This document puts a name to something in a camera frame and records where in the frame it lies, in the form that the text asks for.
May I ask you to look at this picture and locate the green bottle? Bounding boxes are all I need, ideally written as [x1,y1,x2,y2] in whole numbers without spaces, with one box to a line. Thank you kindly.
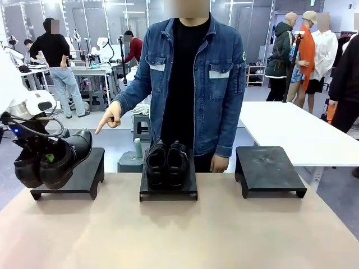
[134,137,144,159]

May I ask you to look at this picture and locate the person in red sweater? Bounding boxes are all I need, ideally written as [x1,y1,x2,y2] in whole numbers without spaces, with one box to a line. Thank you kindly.
[122,30,144,69]

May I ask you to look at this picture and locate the person in black clothes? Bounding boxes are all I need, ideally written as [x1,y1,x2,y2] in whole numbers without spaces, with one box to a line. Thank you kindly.
[328,33,359,135]

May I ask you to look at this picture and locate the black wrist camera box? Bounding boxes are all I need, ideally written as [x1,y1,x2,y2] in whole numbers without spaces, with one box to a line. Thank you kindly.
[1,111,49,138]

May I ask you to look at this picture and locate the white items on stool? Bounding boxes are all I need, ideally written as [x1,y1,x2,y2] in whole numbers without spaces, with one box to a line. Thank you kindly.
[131,104,153,116]

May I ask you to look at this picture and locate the person's right forearm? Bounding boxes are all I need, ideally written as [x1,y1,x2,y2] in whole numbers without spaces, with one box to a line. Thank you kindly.
[113,74,153,116]

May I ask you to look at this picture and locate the figure in white shirt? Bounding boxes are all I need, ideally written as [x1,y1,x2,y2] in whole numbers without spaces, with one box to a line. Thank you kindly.
[305,12,339,114]

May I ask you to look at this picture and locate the mannequin with orange garment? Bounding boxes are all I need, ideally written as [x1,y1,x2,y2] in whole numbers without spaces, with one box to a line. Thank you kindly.
[286,10,317,109]

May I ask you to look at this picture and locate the grey step stool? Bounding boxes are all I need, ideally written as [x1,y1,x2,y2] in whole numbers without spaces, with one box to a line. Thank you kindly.
[89,89,109,113]

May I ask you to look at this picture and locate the person's left hand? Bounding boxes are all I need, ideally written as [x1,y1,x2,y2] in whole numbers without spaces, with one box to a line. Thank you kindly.
[209,152,231,173]

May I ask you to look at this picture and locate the large white table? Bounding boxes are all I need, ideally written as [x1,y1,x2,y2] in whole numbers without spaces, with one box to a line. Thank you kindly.
[239,100,359,168]

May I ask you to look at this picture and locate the mannequin in dark green jacket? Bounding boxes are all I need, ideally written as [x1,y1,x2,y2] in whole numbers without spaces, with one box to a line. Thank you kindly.
[264,12,300,103]

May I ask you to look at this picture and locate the black chunky loafer shoe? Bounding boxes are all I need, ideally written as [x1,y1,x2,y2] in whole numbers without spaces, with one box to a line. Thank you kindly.
[145,138,169,191]
[167,140,190,189]

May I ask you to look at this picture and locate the person in denim jacket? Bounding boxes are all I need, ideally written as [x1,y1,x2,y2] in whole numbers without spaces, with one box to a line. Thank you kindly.
[113,0,248,173]

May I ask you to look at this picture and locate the man in black shirt jeans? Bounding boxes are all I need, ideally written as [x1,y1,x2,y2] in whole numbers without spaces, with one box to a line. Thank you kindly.
[29,17,91,119]

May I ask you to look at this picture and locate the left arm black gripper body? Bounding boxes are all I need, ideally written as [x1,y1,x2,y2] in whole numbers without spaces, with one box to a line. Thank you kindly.
[13,129,61,154]

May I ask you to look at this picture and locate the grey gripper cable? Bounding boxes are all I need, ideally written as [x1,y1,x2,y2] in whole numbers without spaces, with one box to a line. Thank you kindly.
[35,116,66,140]

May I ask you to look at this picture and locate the person's left forearm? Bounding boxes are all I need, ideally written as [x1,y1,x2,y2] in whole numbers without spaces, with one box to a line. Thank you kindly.
[214,110,244,158]

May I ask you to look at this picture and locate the grey plastic stool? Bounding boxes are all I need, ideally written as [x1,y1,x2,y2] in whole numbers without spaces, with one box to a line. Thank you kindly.
[117,151,145,173]
[131,113,153,143]

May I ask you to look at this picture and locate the person's right hand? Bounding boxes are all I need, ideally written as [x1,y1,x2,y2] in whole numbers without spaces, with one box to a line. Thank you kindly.
[94,100,122,135]

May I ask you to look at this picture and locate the black background tripod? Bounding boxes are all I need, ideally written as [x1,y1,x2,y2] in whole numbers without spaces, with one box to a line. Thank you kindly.
[118,35,129,87]

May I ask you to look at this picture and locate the white background workbench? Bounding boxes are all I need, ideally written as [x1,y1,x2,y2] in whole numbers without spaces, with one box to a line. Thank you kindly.
[70,62,124,98]

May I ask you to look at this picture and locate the seated person in grey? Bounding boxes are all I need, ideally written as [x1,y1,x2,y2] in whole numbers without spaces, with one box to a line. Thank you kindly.
[23,39,40,66]

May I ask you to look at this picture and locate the black metal shoe stand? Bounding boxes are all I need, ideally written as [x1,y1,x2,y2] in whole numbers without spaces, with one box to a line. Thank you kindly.
[234,146,308,200]
[30,147,105,201]
[139,147,199,202]

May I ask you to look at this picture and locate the wooden shoe rack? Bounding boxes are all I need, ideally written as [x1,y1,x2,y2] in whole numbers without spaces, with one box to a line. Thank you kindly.
[246,64,267,88]

